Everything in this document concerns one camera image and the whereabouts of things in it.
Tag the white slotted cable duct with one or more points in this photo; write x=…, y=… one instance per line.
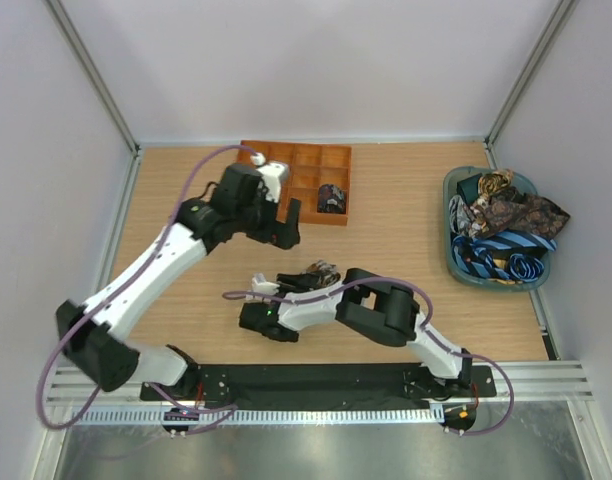
x=167, y=416

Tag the dark green tie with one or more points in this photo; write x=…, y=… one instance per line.
x=468, y=188

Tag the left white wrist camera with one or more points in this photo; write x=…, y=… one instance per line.
x=274, y=175

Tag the gold patterned tie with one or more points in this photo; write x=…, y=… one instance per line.
x=491, y=183

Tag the dark brown paisley tie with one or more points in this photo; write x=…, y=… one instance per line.
x=526, y=213

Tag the grey patterned tie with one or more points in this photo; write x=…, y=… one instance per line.
x=464, y=220

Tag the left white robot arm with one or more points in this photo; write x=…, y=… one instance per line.
x=94, y=333

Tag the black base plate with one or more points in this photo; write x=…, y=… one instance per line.
x=333, y=387

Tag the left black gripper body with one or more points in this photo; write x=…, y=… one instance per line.
x=258, y=221

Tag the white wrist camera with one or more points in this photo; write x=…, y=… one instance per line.
x=274, y=175
x=260, y=284

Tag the orange compartment tray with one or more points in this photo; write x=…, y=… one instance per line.
x=311, y=165

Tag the brown floral tie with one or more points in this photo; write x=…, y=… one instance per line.
x=322, y=274

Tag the aluminium frame rail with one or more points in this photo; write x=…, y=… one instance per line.
x=554, y=380

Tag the teal plastic basket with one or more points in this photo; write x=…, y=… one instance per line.
x=520, y=185

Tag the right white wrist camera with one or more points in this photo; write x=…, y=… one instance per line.
x=260, y=284

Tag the blue striped tie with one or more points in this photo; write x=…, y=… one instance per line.
x=510, y=257

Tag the rolled dark floral tie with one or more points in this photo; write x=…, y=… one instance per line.
x=331, y=199

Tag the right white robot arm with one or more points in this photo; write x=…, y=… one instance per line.
x=380, y=309

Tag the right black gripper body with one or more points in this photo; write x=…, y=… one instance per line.
x=289, y=337

